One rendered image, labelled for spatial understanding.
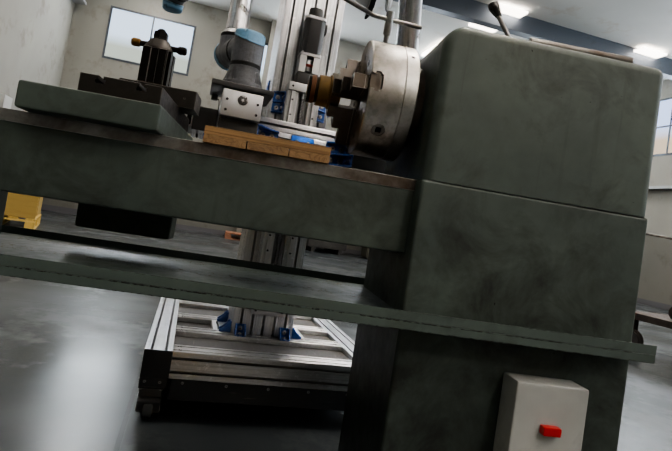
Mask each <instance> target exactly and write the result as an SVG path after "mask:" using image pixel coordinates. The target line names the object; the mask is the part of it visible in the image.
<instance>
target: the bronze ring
mask: <svg viewBox="0 0 672 451"><path fill-rule="evenodd" d="M333 81H334V76H333V75H331V77H330V76H325V75H320V76H319V77H317V75H309V79H308V85H307V90H306V97H305V102H308V103H313V102H314V103H315V105H316V106H321V107H325V109H328V107H329V104H332V105H339V102H340V99H341V98H340V97H335V96H331V94H332V88H333Z"/></svg>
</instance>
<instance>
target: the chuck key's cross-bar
mask: <svg viewBox="0 0 672 451"><path fill-rule="evenodd" d="M344 1H345V2H347V3H349V4H350V5H352V6H354V7H356V8H357V9H359V10H361V11H362V12H364V13H366V14H367V15H369V16H371V17H373V18H375V19H379V20H383V21H386V20H387V17H386V16H383V15H379V14H375V13H373V12H372V11H370V10H368V9H367V8H365V7H363V6H362V5H360V4H358V3H356V2H355V1H353V0H344ZM393 23H395V24H399V25H403V26H407V27H411V28H415V29H419V30H421V29H422V26H421V25H417V24H414V23H410V22H406V21H402V20H398V19H393Z"/></svg>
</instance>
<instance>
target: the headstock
mask: <svg viewBox="0 0 672 451"><path fill-rule="evenodd" d="M420 69H423V71H424V73H425V97H424V103H423V108H422V113H421V117H420V121H419V124H418V127H417V130H416V132H415V135H414V137H413V139H412V141H411V142H410V144H409V145H408V146H407V147H403V149H402V151H401V153H400V154H399V156H398V157H397V158H396V159H395V160H394V161H392V162H390V161H386V163H385V169H384V174H386V175H392V174H393V176H397V177H403V178H409V179H415V180H422V179H426V180H432V181H438V182H443V183H449V184H455V185H461V186H466V187H472V188H478V189H483V190H489V191H495V192H500V193H506V194H512V195H517V196H523V197H529V198H535V199H540V200H546V201H552V202H557V203H563V204H569V205H574V206H580V207H586V208H592V209H597V210H603V211H609V212H614V213H620V214H626V215H631V216H637V217H643V218H645V212H646V205H647V197H648V190H649V182H650V175H651V167H652V160H653V152H654V145H655V137H656V130H657V122H658V115H659V107H660V99H661V92H662V84H663V73H662V72H661V71H660V70H659V69H656V68H652V67H647V66H643V65H638V64H634V63H629V62H624V61H620V60H615V59H611V58H606V57H602V56H597V55H592V54H588V53H583V52H579V51H574V50H569V49H565V48H560V47H556V46H551V45H546V44H542V43H537V42H533V41H528V40H523V39H519V38H514V37H510V36H505V35H500V34H496V33H491V32H487V31H482V30H477V29H473V28H468V27H461V28H457V29H455V30H453V31H451V32H450V33H449V34H448V35H447V36H445V37H444V38H443V39H442V40H441V41H440V42H439V43H438V44H437V45H436V46H435V47H434V48H433V49H432V50H431V51H430V52H429V53H428V54H427V55H426V56H425V57H424V58H423V59H422V60H421V61H420ZM434 75H435V76H434ZM431 91H432V92H431ZM431 94H432V95H431ZM430 99H431V100H430ZM432 99H433V100H432ZM428 100H430V101H431V102H430V101H428ZM429 103H430V104H429ZM431 105H432V106H431ZM428 107H429V108H428ZM431 109H432V110H431ZM427 110H428V111H427ZM430 112H431V113H430ZM425 121H426V122H425ZM424 124H425V125H424ZM427 128H428V129H427ZM424 132H425V133H424ZM427 133H428V134H427ZM424 134H425V135H424ZM426 138H427V139H426ZM422 139H423V140H422ZM425 139H426V140H425ZM424 140H425V142H424ZM423 142H424V143H423ZM426 142H427V144H426ZM419 153H420V154H419ZM387 163H388V164H387ZM391 166H392V167H391ZM387 168H388V170H387ZM393 168H394V169H393ZM390 169H392V171H391V170H390ZM387 171H389V172H387ZM390 171H391V172H390Z"/></svg>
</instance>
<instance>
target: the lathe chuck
mask: <svg viewBox="0 0 672 451"><path fill-rule="evenodd" d="M376 72H380V73H381V75H383V78H382V85H381V89H379V91H375V90H374V88H373V87H369V88H368V90H367V91H366V93H365V94H364V96H363V97H362V99H361V101H357V100H351V103H350V106H352V107H356V109H358V112H357V114H356V116H355V121H354V125H353V130H352V134H351V139H350V143H349V148H348V153H349V154H351V155H357V156H362V157H368V158H373V159H379V160H380V159H382V158H383V157H384V156H385V155H386V153H387V151H388V149H389V147H390V145H391V143H392V140H393V137H394V134H395V131H396V128H397V125H398V121H399V117H400V113H401V109H402V104H403V99H404V93H405V86H406V78H407V53H406V50H405V48H404V47H403V46H398V45H394V44H389V43H384V42H379V41H375V40H370V41H369V42H368V43H367V45H366V47H365V49H364V52H363V54H362V58H361V73H363V74H368V75H371V73H374V74H376ZM376 124H381V125H383V126H384V132H383V133H382V134H381V135H374V134H373V133H372V131H371V129H372V127H373V126H374V125H376Z"/></svg>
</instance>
